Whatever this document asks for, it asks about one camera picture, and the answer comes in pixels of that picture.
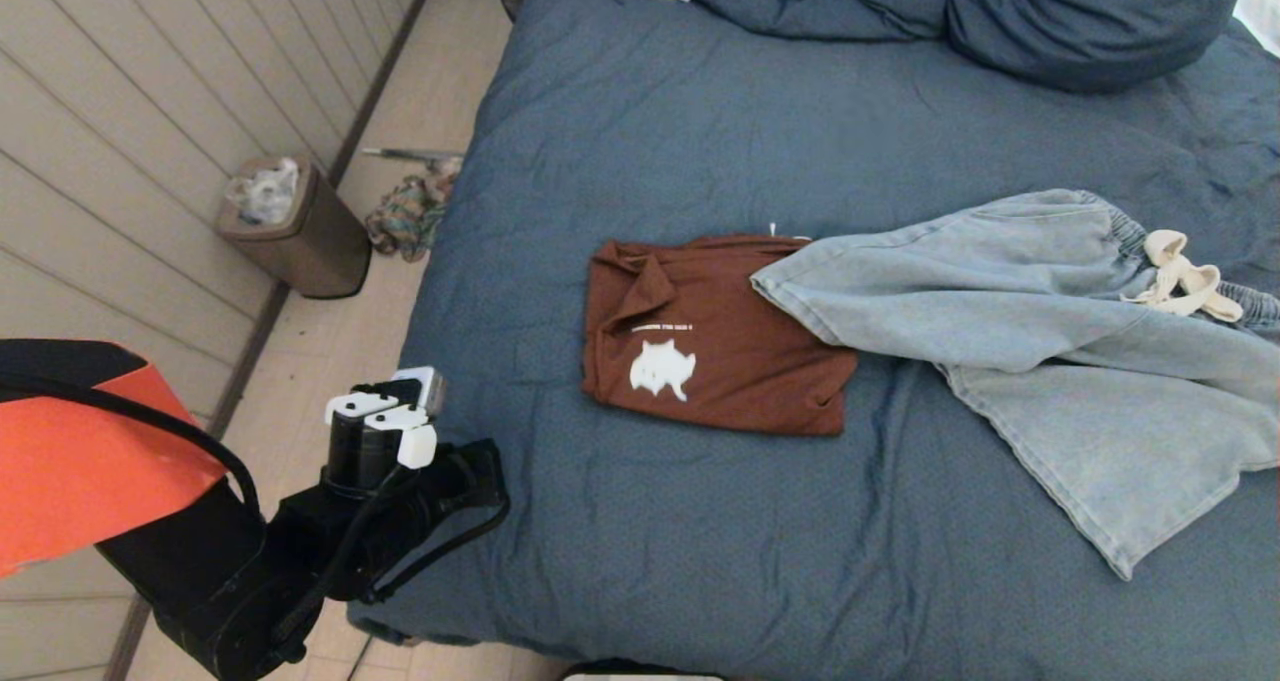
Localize white pillow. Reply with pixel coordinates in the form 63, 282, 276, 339
1232, 0, 1280, 59

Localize blue bed sheet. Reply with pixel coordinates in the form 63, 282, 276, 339
345, 0, 1280, 681

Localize blue pillow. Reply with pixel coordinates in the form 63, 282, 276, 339
945, 0, 1253, 94

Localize thin black looped cable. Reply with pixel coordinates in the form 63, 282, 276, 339
360, 501, 512, 604

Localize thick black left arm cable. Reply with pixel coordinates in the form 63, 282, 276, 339
0, 373, 421, 657

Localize bunched blue duvet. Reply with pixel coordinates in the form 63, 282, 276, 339
688, 0, 953, 42

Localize white plastic bin bag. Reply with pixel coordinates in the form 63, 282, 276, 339
225, 158, 301, 227

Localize colourful crumpled cloth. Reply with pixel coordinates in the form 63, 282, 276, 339
363, 173, 461, 265

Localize brown trash bin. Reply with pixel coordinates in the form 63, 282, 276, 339
217, 156, 372, 300

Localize rust brown folded garment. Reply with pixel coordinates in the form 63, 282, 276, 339
582, 233, 859, 437

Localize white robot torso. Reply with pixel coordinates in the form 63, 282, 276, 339
560, 664, 726, 681

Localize grey metal rod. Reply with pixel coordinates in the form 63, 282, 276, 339
361, 146, 463, 172

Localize light blue denim shorts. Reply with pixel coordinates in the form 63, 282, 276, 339
750, 189, 1280, 582

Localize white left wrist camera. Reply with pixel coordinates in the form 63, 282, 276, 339
325, 366, 448, 470

